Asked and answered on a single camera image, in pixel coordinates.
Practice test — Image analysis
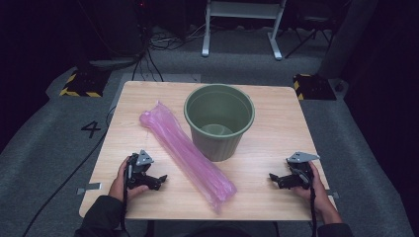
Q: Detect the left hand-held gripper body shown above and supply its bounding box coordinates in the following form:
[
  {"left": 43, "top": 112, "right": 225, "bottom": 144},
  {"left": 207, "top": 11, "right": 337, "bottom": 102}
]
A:
[{"left": 126, "top": 149, "right": 155, "bottom": 191}]

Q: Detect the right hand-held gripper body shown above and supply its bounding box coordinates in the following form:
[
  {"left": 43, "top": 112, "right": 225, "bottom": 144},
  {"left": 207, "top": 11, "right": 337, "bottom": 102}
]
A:
[{"left": 286, "top": 150, "right": 321, "bottom": 191}]

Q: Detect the pink plastic bag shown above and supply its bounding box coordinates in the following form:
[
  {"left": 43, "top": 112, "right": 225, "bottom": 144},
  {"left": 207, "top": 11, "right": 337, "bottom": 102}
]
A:
[{"left": 138, "top": 100, "right": 238, "bottom": 215}]

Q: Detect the green plastic bin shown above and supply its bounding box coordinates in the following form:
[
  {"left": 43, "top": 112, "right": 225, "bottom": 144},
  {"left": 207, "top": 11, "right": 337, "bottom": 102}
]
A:
[{"left": 183, "top": 83, "right": 256, "bottom": 163}]

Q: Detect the person's right hand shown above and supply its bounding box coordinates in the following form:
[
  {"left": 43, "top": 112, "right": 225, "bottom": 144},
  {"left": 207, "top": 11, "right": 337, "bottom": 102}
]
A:
[{"left": 293, "top": 161, "right": 334, "bottom": 215}]

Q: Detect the person's left hand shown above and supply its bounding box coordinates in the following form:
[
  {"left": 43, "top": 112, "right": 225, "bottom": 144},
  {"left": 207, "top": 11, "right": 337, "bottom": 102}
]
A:
[{"left": 107, "top": 155, "right": 150, "bottom": 202}]

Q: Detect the black yellow striped base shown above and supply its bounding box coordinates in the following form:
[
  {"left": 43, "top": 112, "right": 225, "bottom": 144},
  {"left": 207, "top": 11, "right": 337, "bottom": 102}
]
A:
[
  {"left": 58, "top": 67, "right": 112, "bottom": 99},
  {"left": 293, "top": 73, "right": 338, "bottom": 102}
]

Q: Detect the dark equipment stand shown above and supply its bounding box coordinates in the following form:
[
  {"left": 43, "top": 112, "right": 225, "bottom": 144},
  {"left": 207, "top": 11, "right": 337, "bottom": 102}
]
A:
[{"left": 74, "top": 0, "right": 150, "bottom": 71}]

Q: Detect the black tripod stand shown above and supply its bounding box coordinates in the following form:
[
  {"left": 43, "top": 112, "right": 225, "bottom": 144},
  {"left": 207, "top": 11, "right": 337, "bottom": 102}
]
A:
[{"left": 284, "top": 14, "right": 334, "bottom": 60}]

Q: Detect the grey curtain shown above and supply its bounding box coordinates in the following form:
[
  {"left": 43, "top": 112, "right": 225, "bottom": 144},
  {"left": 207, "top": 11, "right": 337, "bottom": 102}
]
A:
[{"left": 316, "top": 0, "right": 379, "bottom": 80}]

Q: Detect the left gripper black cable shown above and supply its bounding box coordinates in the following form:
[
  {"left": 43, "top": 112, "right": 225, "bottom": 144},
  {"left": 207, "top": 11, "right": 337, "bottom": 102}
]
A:
[{"left": 120, "top": 164, "right": 132, "bottom": 233}]

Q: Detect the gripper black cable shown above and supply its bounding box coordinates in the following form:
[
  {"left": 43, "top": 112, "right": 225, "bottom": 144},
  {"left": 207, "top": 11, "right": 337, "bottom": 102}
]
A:
[
  {"left": 308, "top": 187, "right": 318, "bottom": 237},
  {"left": 120, "top": 164, "right": 132, "bottom": 233}
]

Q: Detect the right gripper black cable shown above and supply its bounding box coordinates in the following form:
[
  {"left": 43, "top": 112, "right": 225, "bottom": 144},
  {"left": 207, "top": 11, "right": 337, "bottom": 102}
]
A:
[{"left": 308, "top": 187, "right": 318, "bottom": 237}]

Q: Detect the black floor cable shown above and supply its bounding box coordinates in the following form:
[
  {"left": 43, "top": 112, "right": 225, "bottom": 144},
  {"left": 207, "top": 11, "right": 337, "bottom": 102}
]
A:
[{"left": 22, "top": 104, "right": 117, "bottom": 237}]

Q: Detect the bundle of floor cables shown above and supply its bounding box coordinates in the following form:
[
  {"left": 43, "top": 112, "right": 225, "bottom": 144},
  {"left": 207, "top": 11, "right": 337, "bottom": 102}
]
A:
[{"left": 130, "top": 23, "right": 207, "bottom": 83}]

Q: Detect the white metal desk frame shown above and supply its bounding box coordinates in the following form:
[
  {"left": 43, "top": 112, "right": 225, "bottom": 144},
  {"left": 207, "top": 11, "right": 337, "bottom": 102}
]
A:
[{"left": 201, "top": 0, "right": 289, "bottom": 61}]

